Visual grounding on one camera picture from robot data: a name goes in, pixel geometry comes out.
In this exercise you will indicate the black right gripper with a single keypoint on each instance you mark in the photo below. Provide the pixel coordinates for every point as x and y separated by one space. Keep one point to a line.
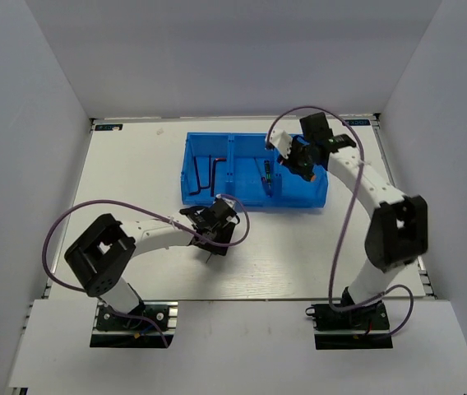
290 164

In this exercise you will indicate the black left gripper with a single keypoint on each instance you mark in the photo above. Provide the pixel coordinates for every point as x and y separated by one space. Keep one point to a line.
226 233

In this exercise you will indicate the black green precision screwdriver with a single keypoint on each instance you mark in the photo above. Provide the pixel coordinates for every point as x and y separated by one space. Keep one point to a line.
268 175

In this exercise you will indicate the blue red handled screwdriver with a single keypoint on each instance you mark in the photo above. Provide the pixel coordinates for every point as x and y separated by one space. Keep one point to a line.
261 170

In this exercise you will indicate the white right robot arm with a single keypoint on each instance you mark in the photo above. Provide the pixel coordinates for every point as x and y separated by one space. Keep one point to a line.
398 229

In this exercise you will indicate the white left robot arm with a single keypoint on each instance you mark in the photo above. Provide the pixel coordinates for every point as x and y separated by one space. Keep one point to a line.
100 255

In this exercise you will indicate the right corner label sticker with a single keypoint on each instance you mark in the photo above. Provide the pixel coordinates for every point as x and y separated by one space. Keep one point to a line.
358 122

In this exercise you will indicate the corner label sticker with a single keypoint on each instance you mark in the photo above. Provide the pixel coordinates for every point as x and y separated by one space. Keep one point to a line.
358 122
108 127

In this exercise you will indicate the blue three-compartment plastic bin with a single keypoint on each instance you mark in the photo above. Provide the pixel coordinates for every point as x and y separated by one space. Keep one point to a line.
236 173

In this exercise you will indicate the left corner label sticker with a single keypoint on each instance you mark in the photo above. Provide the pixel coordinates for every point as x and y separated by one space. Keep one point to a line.
108 127

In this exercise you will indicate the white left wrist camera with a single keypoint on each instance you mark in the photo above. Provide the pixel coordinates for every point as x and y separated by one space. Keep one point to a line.
208 219

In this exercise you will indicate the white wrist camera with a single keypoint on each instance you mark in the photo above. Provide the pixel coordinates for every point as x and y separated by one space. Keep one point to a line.
280 140
208 219

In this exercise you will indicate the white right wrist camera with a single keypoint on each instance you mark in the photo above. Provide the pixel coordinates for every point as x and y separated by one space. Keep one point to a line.
280 140

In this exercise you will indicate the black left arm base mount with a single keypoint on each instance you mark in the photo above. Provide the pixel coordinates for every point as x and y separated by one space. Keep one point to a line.
156 332

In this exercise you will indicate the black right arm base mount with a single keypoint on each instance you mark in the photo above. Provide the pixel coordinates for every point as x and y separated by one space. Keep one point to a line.
365 328

